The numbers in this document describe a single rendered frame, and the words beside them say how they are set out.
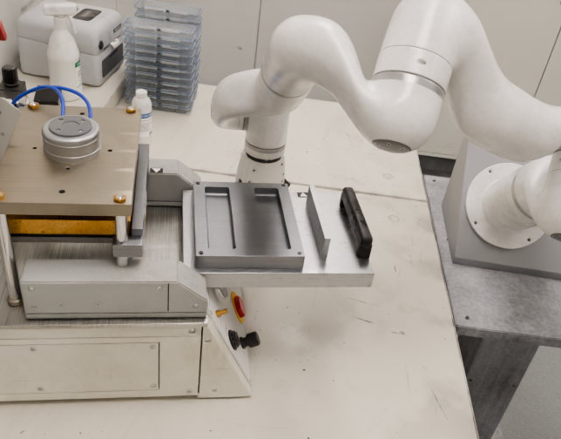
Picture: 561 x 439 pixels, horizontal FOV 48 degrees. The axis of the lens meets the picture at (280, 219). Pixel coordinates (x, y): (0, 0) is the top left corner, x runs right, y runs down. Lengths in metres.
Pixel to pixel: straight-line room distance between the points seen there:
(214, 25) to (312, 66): 2.54
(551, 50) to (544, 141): 2.14
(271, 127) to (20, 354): 0.61
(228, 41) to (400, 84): 2.63
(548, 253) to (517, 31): 1.68
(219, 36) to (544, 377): 2.22
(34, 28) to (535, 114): 1.34
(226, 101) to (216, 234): 0.27
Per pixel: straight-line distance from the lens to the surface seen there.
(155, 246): 1.06
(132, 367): 1.00
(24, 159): 0.95
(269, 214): 1.06
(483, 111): 0.93
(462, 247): 1.44
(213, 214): 1.05
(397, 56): 0.85
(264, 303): 1.23
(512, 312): 1.38
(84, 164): 0.93
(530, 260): 1.48
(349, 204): 1.07
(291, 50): 0.89
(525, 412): 2.26
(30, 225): 0.92
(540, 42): 3.08
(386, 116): 0.82
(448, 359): 1.22
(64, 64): 1.76
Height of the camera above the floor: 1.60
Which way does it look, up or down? 36 degrees down
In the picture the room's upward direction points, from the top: 8 degrees clockwise
